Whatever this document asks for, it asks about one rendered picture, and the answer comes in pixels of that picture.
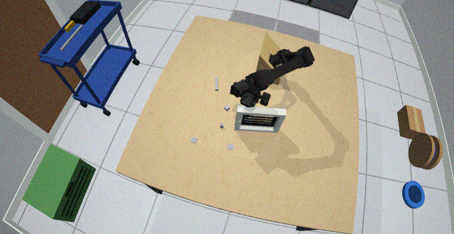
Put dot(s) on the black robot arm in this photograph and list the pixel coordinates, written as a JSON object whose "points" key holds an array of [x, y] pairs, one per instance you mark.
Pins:
{"points": [[262, 79]]}

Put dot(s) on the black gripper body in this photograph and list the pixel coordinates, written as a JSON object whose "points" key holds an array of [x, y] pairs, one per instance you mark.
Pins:
{"points": [[264, 98]]}

